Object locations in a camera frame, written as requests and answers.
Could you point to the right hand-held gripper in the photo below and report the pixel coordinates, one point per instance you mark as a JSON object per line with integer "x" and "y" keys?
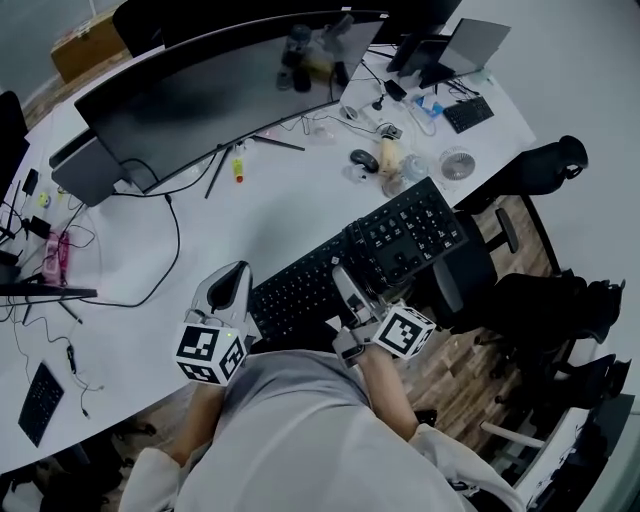
{"x": 402, "y": 332}

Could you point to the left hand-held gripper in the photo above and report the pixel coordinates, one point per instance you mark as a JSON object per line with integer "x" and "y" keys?
{"x": 200, "y": 345}

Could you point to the black keyboard with number pad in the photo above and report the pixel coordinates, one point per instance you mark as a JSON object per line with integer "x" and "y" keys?
{"x": 410, "y": 230}

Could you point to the person's left forearm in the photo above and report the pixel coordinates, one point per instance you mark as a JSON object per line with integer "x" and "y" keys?
{"x": 197, "y": 420}

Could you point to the person's right forearm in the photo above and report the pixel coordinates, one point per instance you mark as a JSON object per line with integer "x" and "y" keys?
{"x": 390, "y": 395}

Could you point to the white desk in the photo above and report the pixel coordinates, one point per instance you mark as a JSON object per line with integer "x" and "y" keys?
{"x": 260, "y": 225}

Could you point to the small white desk fan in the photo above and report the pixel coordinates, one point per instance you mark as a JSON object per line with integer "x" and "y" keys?
{"x": 457, "y": 163}

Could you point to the small black keyboard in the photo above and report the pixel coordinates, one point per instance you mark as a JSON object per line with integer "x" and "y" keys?
{"x": 468, "y": 114}

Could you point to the black office chair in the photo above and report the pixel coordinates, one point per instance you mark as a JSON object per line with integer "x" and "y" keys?
{"x": 465, "y": 280}

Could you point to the black computer mouse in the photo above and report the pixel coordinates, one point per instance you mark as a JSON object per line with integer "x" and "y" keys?
{"x": 364, "y": 159}

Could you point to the beige bottle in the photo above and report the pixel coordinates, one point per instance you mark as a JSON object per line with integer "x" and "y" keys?
{"x": 390, "y": 156}

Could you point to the person's white shirt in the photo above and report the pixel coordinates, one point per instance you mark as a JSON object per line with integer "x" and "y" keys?
{"x": 310, "y": 440}

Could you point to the yellow tube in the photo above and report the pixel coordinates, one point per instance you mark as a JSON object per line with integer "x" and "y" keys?
{"x": 238, "y": 170}

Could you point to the black flat monitor base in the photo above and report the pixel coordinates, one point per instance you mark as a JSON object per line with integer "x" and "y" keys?
{"x": 45, "y": 292}

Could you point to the black compact keypad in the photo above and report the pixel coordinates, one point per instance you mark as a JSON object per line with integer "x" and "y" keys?
{"x": 41, "y": 402}

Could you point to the pink plastic case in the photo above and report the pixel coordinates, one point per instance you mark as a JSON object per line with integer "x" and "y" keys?
{"x": 56, "y": 255}

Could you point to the black monitor stand legs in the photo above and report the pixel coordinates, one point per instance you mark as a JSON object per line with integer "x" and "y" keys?
{"x": 220, "y": 165}

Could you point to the black power adapter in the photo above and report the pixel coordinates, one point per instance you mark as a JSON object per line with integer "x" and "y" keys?
{"x": 40, "y": 226}
{"x": 31, "y": 181}

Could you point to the grey docking box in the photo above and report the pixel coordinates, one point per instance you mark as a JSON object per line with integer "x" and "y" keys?
{"x": 85, "y": 175}

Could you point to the yellow-green ball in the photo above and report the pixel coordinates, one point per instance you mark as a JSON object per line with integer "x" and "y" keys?
{"x": 44, "y": 200}

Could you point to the black chair with bags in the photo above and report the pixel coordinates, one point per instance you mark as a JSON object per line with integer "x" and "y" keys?
{"x": 560, "y": 315}

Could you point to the large curved black monitor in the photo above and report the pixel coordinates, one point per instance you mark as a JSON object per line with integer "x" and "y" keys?
{"x": 210, "y": 95}

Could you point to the grey flat monitor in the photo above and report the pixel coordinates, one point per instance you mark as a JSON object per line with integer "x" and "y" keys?
{"x": 470, "y": 45}

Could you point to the black side monitor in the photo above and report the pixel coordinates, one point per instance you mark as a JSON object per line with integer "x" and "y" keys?
{"x": 10, "y": 140}

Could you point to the brown cardboard box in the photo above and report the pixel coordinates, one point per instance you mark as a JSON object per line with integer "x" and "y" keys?
{"x": 85, "y": 47}

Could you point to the black chair backrest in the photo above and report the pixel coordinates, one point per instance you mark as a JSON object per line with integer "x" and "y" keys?
{"x": 137, "y": 25}

